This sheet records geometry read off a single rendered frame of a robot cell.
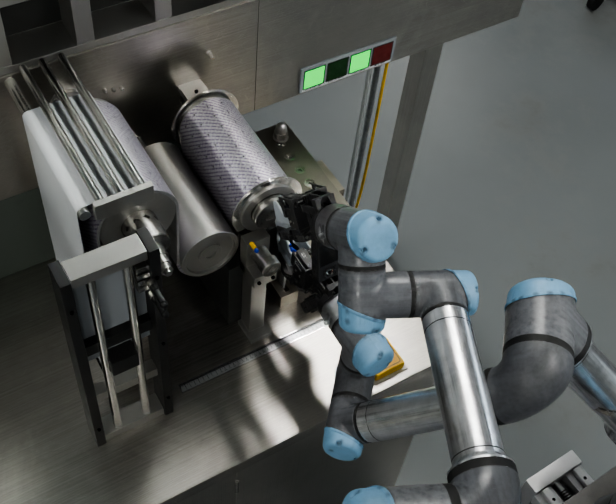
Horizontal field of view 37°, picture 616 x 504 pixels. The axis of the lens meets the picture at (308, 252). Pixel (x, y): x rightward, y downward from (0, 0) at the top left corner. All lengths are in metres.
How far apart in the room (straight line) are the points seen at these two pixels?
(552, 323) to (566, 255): 1.89
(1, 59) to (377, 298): 0.76
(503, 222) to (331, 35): 1.60
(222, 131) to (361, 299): 0.50
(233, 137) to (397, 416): 0.60
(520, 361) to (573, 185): 2.19
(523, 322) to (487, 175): 2.07
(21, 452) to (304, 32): 1.01
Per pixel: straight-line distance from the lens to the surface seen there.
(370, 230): 1.39
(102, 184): 1.52
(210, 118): 1.79
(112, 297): 1.53
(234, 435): 1.86
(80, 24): 1.71
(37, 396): 1.93
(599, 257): 3.48
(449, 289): 1.45
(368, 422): 1.68
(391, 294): 1.44
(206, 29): 1.83
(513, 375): 1.52
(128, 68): 1.80
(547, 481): 2.07
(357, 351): 1.69
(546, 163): 3.71
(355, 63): 2.12
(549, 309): 1.57
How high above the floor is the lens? 2.58
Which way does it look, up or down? 53 degrees down
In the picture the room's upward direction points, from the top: 7 degrees clockwise
